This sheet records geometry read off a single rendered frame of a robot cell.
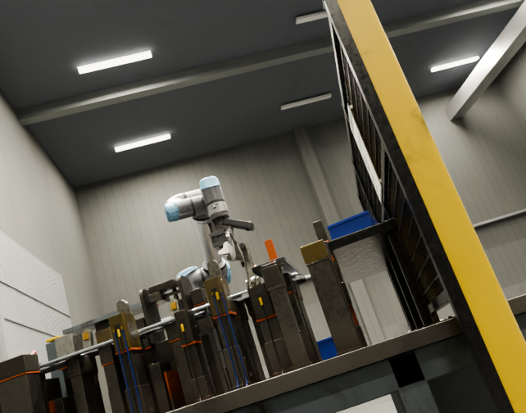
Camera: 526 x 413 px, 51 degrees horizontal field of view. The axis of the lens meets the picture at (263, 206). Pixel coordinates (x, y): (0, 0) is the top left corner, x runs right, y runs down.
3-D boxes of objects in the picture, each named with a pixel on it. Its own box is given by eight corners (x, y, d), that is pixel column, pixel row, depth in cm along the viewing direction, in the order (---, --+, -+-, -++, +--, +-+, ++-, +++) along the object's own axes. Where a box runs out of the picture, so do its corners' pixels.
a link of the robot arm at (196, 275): (181, 301, 273) (174, 275, 277) (207, 293, 276) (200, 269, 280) (180, 297, 262) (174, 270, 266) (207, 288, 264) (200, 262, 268)
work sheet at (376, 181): (381, 186, 171) (346, 102, 180) (381, 204, 192) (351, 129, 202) (387, 183, 171) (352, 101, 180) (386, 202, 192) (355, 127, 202)
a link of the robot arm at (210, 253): (201, 283, 280) (180, 188, 254) (228, 275, 283) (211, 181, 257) (206, 296, 269) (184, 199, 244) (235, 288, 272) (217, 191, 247)
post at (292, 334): (292, 371, 144) (260, 269, 153) (296, 370, 149) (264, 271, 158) (310, 365, 144) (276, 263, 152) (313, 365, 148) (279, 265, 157)
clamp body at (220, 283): (229, 394, 159) (197, 281, 169) (240, 391, 170) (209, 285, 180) (251, 388, 158) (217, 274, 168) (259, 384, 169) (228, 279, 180)
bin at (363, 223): (337, 259, 200) (325, 226, 204) (352, 266, 228) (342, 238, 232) (380, 242, 196) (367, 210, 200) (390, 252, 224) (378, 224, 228)
